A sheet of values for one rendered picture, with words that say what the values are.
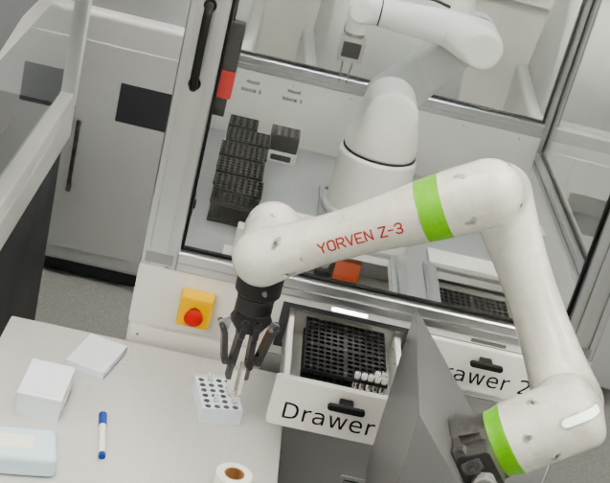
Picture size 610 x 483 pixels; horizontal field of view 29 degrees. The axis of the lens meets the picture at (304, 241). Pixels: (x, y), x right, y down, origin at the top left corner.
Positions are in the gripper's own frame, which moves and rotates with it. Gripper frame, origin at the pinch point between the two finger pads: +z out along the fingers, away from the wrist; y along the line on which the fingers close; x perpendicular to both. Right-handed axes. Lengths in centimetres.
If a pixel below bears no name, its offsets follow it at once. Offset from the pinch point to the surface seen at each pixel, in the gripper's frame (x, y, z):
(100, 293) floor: -178, 1, 85
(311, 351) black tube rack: -3.1, -15.7, -6.1
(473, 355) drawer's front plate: -5, -54, -7
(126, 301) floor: -175, -8, 84
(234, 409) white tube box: 4.8, 0.3, 4.4
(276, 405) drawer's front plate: 12.2, -5.6, -2.3
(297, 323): -21.1, -17.6, -2.0
